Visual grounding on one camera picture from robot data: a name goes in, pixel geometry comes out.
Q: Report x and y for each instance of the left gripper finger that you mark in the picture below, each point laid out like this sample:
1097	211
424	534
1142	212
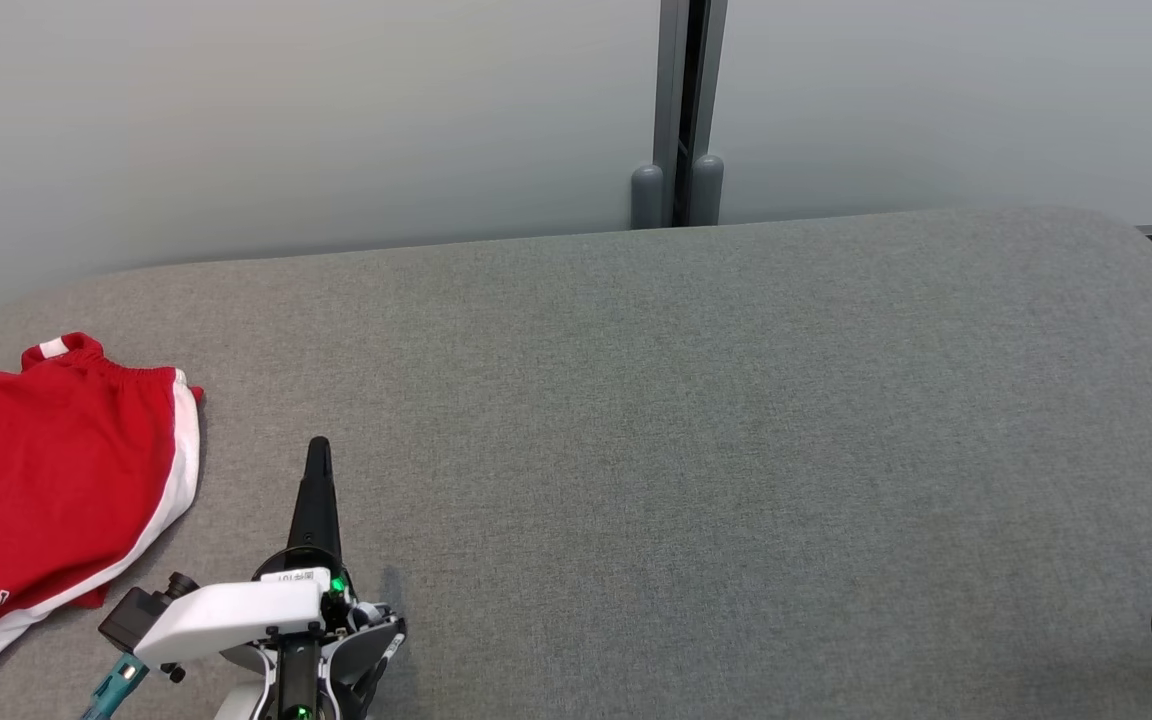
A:
319	500

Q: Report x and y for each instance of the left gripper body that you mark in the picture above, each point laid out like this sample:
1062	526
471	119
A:
356	640

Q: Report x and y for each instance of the red white basketball shorts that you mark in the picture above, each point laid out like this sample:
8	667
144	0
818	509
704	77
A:
56	470

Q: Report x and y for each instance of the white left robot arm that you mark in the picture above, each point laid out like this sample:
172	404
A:
244	706

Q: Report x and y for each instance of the white left camera bracket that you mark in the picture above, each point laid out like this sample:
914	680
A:
226	610

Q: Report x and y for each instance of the teal left camera connector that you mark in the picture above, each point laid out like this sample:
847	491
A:
116	685

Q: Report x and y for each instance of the grey partition post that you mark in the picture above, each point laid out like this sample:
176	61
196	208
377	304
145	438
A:
669	80
708	190

